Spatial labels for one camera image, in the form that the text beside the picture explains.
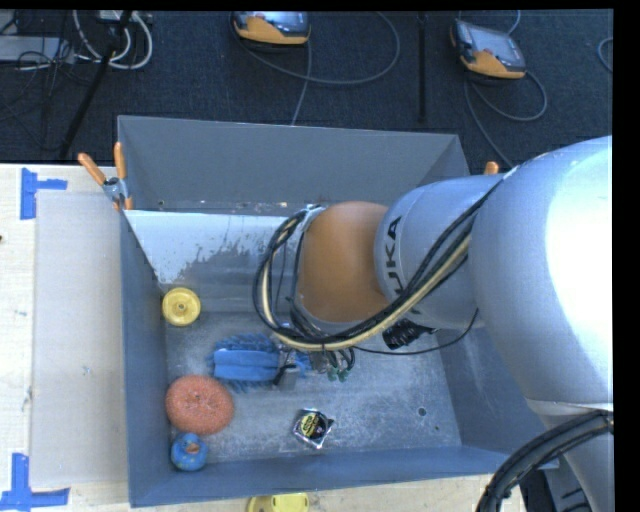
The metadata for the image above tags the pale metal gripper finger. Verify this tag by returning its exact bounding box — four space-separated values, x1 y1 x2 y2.
273 363 302 392

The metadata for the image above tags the blue chenille wash mitt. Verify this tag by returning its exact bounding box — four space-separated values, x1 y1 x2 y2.
205 331 312 394

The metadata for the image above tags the black and yellow packet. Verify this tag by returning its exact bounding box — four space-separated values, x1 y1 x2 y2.
291 407 336 450

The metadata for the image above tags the grey metal bin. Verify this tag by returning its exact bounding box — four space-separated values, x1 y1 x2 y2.
116 114 559 509

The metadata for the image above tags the orange round scrubber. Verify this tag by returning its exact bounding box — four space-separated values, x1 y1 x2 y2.
164 374 236 437

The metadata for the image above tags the blue rubber duck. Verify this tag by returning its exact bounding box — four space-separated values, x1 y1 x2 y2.
169 431 210 473

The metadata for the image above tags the yellow plastic wheel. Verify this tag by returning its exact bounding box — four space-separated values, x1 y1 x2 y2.
245 492 311 512
161 286 203 328

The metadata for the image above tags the pale cardboard board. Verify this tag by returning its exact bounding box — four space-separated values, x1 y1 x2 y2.
28 189 132 490

